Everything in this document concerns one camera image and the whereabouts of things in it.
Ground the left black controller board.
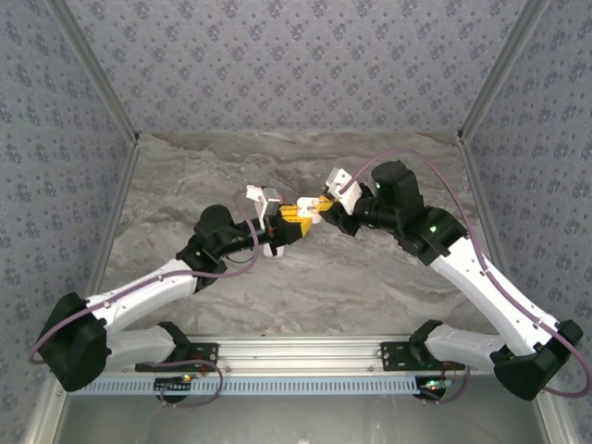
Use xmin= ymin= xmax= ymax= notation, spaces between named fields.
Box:
xmin=154 ymin=375 xmax=193 ymax=403

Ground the black controller board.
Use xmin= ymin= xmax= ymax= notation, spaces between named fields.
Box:
xmin=418 ymin=376 xmax=452 ymax=401
xmin=154 ymin=375 xmax=193 ymax=403

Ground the right black controller board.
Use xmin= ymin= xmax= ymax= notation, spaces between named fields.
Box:
xmin=418 ymin=376 xmax=452 ymax=401

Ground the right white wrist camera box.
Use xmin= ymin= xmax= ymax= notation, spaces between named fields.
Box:
xmin=325 ymin=168 xmax=363 ymax=216

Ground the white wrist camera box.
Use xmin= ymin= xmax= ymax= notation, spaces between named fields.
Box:
xmin=244 ymin=184 xmax=283 ymax=218
xmin=325 ymin=168 xmax=363 ymax=216

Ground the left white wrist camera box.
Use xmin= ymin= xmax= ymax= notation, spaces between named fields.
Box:
xmin=244 ymin=184 xmax=283 ymax=218

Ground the aluminium table side rail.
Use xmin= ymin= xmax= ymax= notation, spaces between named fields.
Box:
xmin=460 ymin=136 xmax=531 ymax=337
xmin=68 ymin=138 xmax=142 ymax=341

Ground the long aluminium mounting rail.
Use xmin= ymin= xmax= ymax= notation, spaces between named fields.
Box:
xmin=49 ymin=336 xmax=554 ymax=376

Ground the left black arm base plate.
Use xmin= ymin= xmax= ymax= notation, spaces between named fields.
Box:
xmin=135 ymin=342 xmax=219 ymax=373

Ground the aluminium corner post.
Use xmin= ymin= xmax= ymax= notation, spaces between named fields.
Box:
xmin=456 ymin=0 xmax=554 ymax=144
xmin=45 ymin=0 xmax=142 ymax=145

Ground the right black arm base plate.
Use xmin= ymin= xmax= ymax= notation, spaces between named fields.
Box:
xmin=380 ymin=341 xmax=466 ymax=372

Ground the slotted pale blue cable duct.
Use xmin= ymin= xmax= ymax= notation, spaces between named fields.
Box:
xmin=76 ymin=375 xmax=425 ymax=397

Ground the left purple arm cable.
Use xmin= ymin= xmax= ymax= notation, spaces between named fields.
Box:
xmin=28 ymin=191 xmax=261 ymax=409

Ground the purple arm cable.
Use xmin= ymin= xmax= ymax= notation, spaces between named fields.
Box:
xmin=339 ymin=147 xmax=591 ymax=406
xmin=28 ymin=191 xmax=261 ymax=409

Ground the aluminium frame leg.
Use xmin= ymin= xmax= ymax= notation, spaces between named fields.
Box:
xmin=22 ymin=376 xmax=70 ymax=444
xmin=529 ymin=374 xmax=574 ymax=444

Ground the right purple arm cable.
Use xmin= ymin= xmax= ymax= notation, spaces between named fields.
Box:
xmin=339 ymin=147 xmax=591 ymax=406

